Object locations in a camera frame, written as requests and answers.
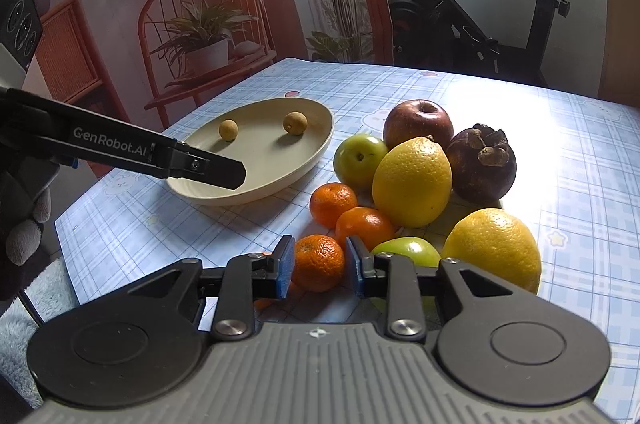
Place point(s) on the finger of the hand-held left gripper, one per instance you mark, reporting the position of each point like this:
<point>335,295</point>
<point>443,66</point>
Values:
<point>215,168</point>

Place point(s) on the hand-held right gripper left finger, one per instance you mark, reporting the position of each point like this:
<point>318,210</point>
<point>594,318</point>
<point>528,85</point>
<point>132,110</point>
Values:
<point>285,265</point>

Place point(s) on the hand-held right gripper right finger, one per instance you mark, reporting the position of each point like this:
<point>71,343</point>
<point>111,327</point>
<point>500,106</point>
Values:
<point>357,270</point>

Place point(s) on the beige oval plate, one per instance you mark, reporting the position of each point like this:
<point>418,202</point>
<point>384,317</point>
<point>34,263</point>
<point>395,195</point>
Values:
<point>260,164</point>

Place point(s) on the green apple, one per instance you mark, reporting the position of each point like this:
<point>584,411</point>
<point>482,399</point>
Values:
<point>410,250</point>
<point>357,159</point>

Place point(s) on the yellow lemon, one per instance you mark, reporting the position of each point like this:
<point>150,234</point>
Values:
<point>412,184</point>
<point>492,249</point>

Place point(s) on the red apple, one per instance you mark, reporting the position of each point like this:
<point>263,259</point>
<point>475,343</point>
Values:
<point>419,124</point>

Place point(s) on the dark purple mangosteen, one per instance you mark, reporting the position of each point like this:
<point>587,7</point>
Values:
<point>482,169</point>

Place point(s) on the person's left hand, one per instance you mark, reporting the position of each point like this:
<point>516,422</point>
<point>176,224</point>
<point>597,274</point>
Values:
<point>22,244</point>

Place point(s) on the brown longan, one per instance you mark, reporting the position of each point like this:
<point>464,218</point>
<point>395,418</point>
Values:
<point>228,129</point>
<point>295,123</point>

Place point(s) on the light blue fluffy blanket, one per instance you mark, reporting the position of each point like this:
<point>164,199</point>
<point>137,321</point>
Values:
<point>30,304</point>

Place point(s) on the brown wooden door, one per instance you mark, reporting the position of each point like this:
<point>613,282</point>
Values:
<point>622,4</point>

